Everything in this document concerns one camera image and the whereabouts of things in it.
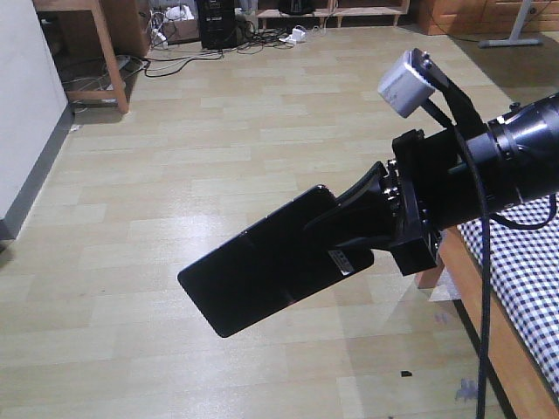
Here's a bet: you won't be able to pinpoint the black smartphone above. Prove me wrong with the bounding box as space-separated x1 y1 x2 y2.
177 185 374 338

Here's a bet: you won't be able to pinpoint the black white checkered bedsheet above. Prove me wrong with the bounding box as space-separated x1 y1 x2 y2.
459 194 559 396

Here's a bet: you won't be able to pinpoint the wooden bed frame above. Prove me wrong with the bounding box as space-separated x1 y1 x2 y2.
415 227 558 418

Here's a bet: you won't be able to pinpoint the wooden table leg frame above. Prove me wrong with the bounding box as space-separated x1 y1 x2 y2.
33 0 150 113

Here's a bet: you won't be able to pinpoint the white desk with metal leg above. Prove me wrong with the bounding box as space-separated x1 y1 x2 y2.
478 0 542 49

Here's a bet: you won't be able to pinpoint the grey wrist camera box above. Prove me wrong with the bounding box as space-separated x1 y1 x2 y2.
377 50 435 118

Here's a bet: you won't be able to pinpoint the white power strip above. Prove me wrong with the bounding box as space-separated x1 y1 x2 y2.
279 27 307 45

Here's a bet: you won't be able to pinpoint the black camera cable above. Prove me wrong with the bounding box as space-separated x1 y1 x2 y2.
418 50 559 419

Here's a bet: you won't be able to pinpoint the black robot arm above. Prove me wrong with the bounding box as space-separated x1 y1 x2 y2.
333 95 558 274

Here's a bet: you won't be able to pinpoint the black computer tower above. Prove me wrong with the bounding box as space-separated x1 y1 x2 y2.
196 0 238 50

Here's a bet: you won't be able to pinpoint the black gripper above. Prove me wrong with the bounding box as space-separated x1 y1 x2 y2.
335 129 482 275

